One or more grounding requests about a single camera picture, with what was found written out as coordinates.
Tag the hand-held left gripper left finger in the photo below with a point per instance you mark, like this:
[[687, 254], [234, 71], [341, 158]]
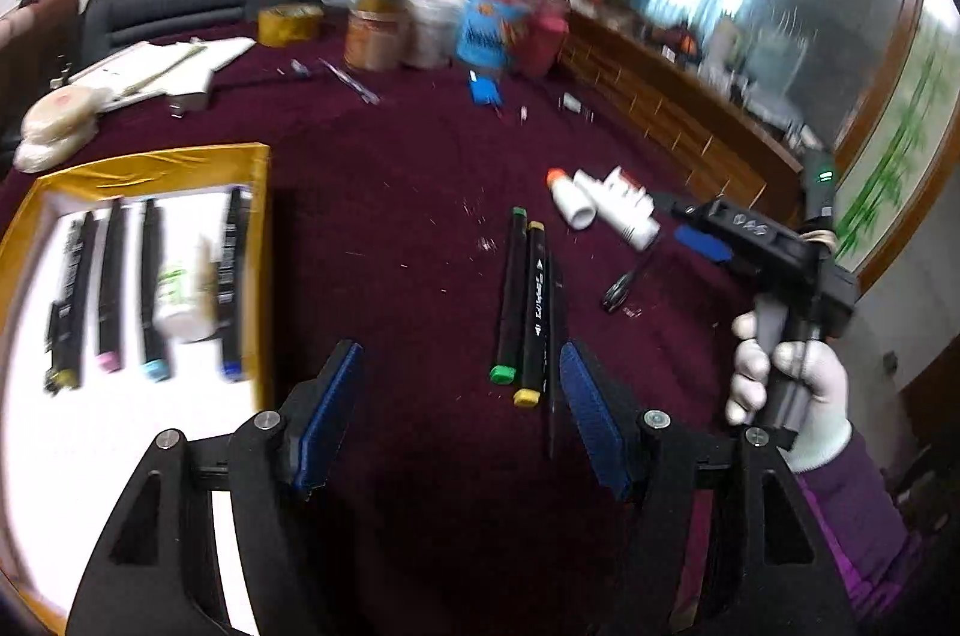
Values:
[[326, 426]]

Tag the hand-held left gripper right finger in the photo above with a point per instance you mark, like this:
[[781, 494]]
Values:
[[596, 426]]

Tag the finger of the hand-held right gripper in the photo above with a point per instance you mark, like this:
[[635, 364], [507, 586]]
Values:
[[701, 242], [682, 207]]

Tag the white bottle red label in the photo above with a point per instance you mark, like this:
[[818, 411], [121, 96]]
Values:
[[626, 212]]

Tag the thin black pen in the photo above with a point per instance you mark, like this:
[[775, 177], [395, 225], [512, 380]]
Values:
[[553, 366]]

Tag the clear black fountain pen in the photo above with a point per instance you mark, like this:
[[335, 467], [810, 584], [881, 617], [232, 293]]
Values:
[[630, 283]]

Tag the white bottle orange cap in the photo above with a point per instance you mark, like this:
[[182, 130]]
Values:
[[576, 201]]

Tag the black marker yellow cap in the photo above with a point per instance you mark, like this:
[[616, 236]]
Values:
[[534, 321], [75, 291]]

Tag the black marker green cap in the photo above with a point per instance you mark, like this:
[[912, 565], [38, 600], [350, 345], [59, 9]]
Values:
[[511, 291]]

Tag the white bottle green label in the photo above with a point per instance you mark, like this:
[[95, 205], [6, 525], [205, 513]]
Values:
[[184, 298]]

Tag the black marker light blue cap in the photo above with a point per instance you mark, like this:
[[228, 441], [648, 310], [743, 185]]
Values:
[[152, 283]]

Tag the black marker pink cap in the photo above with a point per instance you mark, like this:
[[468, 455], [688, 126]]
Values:
[[112, 283]]

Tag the gold-edged white tray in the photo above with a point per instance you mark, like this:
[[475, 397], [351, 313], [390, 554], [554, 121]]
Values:
[[150, 163]]

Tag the person's right forearm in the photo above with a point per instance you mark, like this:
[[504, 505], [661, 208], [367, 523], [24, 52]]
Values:
[[862, 508]]

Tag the person's right hand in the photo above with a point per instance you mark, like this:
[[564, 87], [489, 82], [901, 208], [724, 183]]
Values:
[[821, 388]]

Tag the wooden brick pattern cabinet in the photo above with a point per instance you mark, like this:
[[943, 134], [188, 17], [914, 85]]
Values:
[[675, 111]]

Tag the nail clippers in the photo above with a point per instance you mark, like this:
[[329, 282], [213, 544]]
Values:
[[577, 106]]

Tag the pink knitted jar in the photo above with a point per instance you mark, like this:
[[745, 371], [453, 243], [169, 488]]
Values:
[[546, 36]]

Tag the blue battery pack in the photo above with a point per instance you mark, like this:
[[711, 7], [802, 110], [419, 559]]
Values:
[[485, 90]]

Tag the purple velvet tablecloth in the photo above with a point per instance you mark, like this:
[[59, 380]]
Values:
[[390, 193]]

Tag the clear jar blue label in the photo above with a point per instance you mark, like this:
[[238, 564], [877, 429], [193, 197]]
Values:
[[491, 28]]

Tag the white plastic jar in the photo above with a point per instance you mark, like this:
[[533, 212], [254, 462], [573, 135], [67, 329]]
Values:
[[435, 28]]

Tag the orange label plastic jar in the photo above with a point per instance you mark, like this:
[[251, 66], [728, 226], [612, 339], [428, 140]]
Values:
[[375, 36]]

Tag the white foam model plane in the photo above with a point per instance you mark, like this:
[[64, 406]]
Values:
[[165, 70]]

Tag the gold tape roll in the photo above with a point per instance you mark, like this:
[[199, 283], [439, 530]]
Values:
[[289, 25]]

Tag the white round pads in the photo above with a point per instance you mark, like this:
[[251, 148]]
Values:
[[60, 118]]

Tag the dark grey sofa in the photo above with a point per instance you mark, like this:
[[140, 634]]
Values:
[[180, 2]]

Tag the brown armchair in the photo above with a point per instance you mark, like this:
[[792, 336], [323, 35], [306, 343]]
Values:
[[37, 51]]

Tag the bamboo wall painting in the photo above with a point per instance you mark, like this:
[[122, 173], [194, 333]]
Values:
[[907, 156]]

